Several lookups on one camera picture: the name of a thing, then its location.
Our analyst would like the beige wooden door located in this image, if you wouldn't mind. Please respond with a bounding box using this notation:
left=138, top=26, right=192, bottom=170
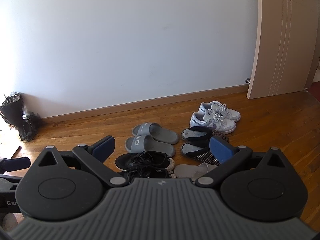
left=247, top=0, right=320, bottom=99

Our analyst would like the black wrapped flower bouquet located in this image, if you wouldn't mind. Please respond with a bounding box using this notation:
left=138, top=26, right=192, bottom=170
left=0, top=92, right=24, bottom=131

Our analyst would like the black and white slide sandal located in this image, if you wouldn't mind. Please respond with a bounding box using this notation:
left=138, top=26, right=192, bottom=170
left=180, top=140, right=223, bottom=166

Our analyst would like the light grey slipper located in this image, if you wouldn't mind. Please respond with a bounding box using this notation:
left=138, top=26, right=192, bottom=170
left=174, top=162, right=218, bottom=182

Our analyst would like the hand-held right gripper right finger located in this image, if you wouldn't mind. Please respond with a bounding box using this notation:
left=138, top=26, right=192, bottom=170
left=195, top=136, right=292, bottom=188

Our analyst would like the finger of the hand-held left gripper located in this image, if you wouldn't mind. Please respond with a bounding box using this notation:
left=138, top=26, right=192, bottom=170
left=0, top=157, right=30, bottom=173

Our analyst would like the white lace-up sneaker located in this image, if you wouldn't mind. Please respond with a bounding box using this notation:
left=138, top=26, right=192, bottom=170
left=189, top=110, right=237, bottom=134
left=199, top=101, right=241, bottom=122

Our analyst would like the grey slide sandal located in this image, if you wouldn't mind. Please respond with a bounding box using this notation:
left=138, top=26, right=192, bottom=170
left=125, top=135, right=176, bottom=157
left=132, top=122, right=179, bottom=145

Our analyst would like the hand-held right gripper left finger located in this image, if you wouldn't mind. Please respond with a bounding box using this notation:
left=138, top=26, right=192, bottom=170
left=30, top=135, right=128, bottom=188

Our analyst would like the black lace-up sneaker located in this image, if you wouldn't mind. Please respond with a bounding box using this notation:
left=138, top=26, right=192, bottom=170
left=122, top=166, right=177, bottom=181
left=115, top=151, right=174, bottom=172

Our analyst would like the wooden baseboard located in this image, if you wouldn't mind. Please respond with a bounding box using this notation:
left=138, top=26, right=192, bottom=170
left=41, top=84, right=250, bottom=124

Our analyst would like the dark crumpled wrapping bundle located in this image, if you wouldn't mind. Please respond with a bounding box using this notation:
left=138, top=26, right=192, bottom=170
left=21, top=111, right=42, bottom=143

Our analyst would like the black fuzzy houndstooth slipper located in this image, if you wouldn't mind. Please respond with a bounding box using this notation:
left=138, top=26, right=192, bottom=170
left=181, top=126, right=229, bottom=144

